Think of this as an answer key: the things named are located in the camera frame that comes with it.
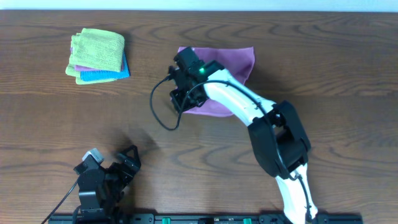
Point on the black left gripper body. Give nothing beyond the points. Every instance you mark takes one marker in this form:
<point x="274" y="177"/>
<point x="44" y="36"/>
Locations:
<point x="119" y="168"/>

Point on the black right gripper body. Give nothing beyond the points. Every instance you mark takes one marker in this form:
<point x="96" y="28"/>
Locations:
<point x="178" y="97"/>

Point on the blue folded cloth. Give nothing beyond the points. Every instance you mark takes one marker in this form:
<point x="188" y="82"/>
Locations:
<point x="90" y="76"/>

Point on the green folded cloth on top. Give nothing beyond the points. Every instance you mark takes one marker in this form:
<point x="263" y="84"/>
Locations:
<point x="99" y="49"/>

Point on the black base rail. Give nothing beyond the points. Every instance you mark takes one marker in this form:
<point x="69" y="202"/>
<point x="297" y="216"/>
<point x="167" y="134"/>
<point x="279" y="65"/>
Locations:
<point x="270" y="218"/>

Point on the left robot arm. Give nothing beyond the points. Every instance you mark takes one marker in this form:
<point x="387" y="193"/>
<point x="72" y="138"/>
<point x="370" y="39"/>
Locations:
<point x="101" y="189"/>

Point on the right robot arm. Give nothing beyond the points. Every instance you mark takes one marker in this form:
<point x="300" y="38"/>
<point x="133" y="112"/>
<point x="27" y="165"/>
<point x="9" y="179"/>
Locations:
<point x="279" y="141"/>

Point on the purple microfibre cloth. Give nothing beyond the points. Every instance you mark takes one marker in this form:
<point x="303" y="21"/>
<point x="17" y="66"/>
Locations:
<point x="239" y="62"/>

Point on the light green bottom folded cloth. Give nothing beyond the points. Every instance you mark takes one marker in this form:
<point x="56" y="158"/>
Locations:
<point x="71" y="71"/>

